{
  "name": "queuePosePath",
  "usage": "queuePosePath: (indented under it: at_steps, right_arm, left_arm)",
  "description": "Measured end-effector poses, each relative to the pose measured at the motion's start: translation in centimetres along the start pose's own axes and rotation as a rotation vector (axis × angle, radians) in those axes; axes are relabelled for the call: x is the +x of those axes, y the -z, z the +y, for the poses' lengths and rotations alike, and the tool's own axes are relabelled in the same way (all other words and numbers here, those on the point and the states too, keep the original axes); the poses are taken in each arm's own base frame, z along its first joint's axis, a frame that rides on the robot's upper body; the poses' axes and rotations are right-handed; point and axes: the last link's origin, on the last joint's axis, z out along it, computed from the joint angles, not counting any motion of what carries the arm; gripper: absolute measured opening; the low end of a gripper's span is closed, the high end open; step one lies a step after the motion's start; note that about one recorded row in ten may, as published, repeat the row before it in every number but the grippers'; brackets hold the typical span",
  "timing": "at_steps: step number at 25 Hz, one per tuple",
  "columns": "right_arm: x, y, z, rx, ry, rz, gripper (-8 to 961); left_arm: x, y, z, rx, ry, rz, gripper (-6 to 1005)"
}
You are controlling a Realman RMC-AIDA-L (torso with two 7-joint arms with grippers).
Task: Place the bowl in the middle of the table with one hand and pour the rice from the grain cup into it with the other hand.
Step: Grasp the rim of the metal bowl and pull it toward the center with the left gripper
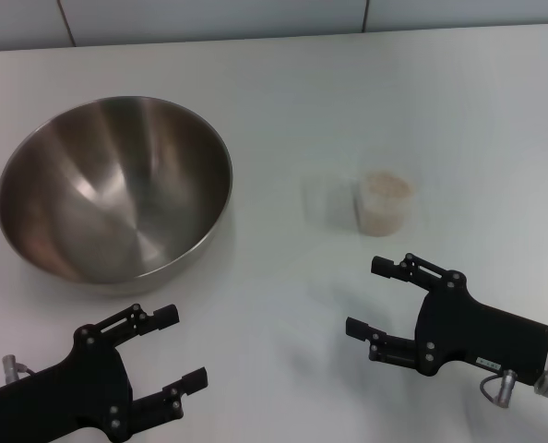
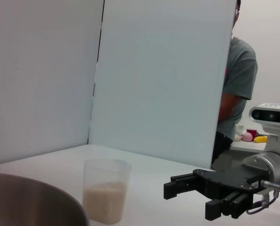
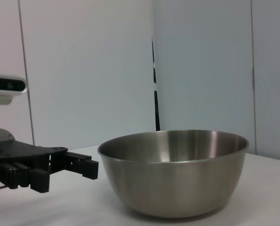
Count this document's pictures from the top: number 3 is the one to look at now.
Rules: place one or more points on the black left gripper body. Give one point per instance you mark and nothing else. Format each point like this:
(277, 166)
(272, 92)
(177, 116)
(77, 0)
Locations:
(24, 150)

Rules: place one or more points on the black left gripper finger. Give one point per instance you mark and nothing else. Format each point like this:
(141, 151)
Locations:
(85, 167)
(39, 181)

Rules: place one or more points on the stainless steel mixing bowl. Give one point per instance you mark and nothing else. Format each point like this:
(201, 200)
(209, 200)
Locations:
(177, 183)

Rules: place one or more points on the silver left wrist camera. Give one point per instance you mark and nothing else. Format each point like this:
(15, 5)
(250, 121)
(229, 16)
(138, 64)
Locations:
(5, 84)

